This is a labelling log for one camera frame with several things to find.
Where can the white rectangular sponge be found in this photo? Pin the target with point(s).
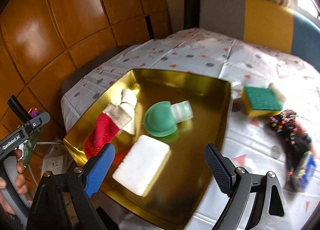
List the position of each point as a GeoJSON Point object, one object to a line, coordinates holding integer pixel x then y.
{"type": "Point", "coordinates": [140, 168]}

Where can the yellow green scrub sponge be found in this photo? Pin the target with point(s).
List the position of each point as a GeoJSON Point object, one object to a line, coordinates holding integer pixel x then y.
{"type": "Point", "coordinates": [260, 102]}

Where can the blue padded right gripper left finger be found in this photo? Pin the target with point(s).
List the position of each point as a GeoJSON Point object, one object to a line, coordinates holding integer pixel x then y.
{"type": "Point", "coordinates": [96, 169]}

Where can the white crumpled plastic bag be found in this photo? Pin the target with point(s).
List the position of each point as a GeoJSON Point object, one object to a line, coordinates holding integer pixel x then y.
{"type": "Point", "coordinates": [280, 96]}

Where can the red white christmas stocking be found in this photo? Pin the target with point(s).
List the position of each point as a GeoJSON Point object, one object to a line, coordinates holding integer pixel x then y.
{"type": "Point", "coordinates": [112, 120]}

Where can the grey yellow blue headboard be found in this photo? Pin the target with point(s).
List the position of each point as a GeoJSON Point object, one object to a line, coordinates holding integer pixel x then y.
{"type": "Point", "coordinates": [263, 23]}

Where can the blue tissue pack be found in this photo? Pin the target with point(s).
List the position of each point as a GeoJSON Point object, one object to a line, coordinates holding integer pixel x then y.
{"type": "Point", "coordinates": [304, 171]}

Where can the patterned grey bed sheet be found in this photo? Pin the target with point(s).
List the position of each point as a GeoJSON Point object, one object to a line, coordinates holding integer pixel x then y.
{"type": "Point", "coordinates": [249, 142]}

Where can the black beaded braided hairpiece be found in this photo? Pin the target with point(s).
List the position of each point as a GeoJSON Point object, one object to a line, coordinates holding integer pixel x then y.
{"type": "Point", "coordinates": [296, 141]}

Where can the gold tin tray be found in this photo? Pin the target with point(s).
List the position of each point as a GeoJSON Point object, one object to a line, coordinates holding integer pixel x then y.
{"type": "Point", "coordinates": [183, 180]}

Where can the dark padded right gripper right finger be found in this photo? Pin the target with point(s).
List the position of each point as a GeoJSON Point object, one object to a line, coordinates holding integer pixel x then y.
{"type": "Point", "coordinates": [222, 169]}

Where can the clear plastic bottle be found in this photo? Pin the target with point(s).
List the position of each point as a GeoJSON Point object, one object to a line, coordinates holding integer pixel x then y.
{"type": "Point", "coordinates": [181, 111]}

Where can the left human hand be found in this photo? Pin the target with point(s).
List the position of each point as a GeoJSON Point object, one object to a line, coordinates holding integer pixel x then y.
{"type": "Point", "coordinates": [19, 183]}

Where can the black rolled mat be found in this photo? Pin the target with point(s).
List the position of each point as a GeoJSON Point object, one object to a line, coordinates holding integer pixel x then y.
{"type": "Point", "coordinates": [191, 14]}

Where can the wooden wardrobe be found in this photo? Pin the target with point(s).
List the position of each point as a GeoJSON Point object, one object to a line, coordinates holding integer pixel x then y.
{"type": "Point", "coordinates": [45, 41]}

